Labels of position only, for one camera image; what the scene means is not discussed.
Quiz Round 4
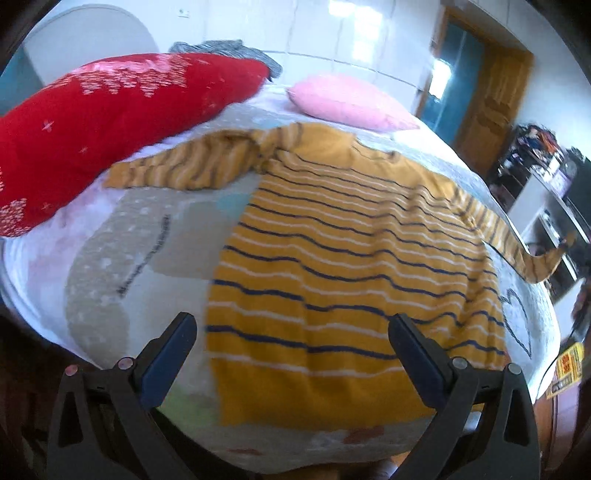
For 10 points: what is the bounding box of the yellow printed packet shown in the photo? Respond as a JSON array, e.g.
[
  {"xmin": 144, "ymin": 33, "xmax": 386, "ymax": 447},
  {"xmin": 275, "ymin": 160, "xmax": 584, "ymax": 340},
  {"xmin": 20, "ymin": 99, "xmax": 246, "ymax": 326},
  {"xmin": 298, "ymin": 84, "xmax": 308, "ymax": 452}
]
[{"xmin": 547, "ymin": 344, "xmax": 585, "ymax": 400}]

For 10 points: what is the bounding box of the wooden door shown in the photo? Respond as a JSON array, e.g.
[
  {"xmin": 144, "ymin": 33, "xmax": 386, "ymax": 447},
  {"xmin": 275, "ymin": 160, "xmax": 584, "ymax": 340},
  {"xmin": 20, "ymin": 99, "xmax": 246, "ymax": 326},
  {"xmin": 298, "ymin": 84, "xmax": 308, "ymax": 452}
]
[{"xmin": 455, "ymin": 44, "xmax": 535, "ymax": 178}]

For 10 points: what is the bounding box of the white cluttered shelf unit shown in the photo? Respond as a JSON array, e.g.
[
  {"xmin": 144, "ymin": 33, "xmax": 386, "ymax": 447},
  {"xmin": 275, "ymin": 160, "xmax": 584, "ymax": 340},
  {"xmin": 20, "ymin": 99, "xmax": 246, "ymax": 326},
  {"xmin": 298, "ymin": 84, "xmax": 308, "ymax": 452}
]
[{"xmin": 487, "ymin": 122, "xmax": 591, "ymax": 301}]

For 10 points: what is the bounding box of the white rounded headboard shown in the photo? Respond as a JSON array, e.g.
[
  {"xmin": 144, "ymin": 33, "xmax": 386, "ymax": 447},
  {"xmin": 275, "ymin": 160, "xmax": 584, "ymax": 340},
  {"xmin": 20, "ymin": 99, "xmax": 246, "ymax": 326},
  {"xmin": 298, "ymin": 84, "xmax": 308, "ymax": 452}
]
[{"xmin": 23, "ymin": 7, "xmax": 160, "ymax": 86}]

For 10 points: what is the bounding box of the patterned bed blanket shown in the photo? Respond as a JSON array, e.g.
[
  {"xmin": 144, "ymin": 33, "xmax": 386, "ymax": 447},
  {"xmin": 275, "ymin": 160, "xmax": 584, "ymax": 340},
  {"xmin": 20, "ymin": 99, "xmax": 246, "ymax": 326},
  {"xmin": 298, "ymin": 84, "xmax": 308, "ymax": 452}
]
[{"xmin": 0, "ymin": 83, "xmax": 561, "ymax": 472}]

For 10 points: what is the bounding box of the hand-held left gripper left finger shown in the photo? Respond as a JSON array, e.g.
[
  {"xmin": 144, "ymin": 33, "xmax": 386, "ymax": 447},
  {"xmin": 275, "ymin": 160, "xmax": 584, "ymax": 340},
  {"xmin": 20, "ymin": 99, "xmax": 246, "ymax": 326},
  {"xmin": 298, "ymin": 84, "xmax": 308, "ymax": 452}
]
[{"xmin": 46, "ymin": 312, "xmax": 199, "ymax": 480}]

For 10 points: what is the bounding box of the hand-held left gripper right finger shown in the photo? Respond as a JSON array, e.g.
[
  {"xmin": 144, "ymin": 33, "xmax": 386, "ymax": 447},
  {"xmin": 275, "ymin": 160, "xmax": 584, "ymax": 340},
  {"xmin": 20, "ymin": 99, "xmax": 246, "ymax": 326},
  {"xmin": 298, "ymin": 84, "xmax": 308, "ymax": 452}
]
[{"xmin": 388, "ymin": 313, "xmax": 542, "ymax": 480}]

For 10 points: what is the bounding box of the pink pillow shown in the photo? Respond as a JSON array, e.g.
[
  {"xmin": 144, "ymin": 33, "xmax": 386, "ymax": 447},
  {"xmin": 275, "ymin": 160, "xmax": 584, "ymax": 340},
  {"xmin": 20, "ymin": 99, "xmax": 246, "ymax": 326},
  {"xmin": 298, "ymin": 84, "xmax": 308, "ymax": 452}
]
[{"xmin": 286, "ymin": 74, "xmax": 421, "ymax": 132}]

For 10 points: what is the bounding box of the black television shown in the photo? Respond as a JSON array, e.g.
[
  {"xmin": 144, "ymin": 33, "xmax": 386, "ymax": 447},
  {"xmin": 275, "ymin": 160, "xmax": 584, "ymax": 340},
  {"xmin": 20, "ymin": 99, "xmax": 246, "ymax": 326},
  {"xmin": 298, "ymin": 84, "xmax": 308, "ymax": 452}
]
[{"xmin": 561, "ymin": 157, "xmax": 591, "ymax": 278}]

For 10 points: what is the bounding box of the yellow striped sweater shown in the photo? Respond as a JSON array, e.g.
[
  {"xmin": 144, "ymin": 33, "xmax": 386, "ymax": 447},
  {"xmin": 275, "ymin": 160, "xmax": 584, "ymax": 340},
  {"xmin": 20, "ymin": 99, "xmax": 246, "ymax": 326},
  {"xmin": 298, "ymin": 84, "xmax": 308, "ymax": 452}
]
[{"xmin": 102, "ymin": 122, "xmax": 578, "ymax": 428}]

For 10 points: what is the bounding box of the grey knitted garment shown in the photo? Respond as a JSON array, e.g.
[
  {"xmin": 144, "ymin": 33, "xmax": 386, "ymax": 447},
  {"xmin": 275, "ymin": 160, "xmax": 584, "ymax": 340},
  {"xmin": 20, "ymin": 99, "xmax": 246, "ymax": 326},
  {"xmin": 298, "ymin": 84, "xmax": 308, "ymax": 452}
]
[{"xmin": 168, "ymin": 39, "xmax": 283, "ymax": 78}]

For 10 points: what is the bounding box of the red patterned quilt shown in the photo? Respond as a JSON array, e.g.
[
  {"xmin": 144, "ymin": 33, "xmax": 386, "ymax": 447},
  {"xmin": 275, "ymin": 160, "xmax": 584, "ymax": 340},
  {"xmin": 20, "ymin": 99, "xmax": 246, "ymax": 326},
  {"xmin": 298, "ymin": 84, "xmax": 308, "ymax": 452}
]
[{"xmin": 0, "ymin": 52, "xmax": 271, "ymax": 238}]

